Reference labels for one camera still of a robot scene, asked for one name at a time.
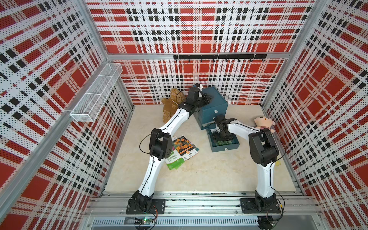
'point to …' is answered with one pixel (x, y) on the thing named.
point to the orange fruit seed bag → (182, 145)
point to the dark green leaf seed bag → (223, 143)
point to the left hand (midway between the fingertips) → (215, 96)
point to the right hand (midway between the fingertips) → (222, 138)
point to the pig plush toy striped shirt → (262, 122)
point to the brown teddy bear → (171, 104)
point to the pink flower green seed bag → (175, 160)
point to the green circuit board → (146, 220)
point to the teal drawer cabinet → (216, 105)
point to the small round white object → (278, 163)
